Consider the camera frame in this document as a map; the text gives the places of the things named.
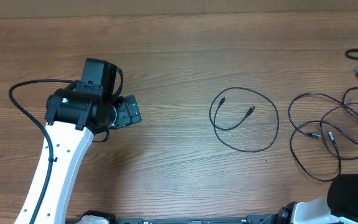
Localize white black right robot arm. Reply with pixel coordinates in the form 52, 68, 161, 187
260, 49, 358, 224

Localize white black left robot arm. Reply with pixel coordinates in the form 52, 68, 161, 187
9, 58, 142, 223

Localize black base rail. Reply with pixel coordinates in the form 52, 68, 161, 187
67, 210, 279, 224

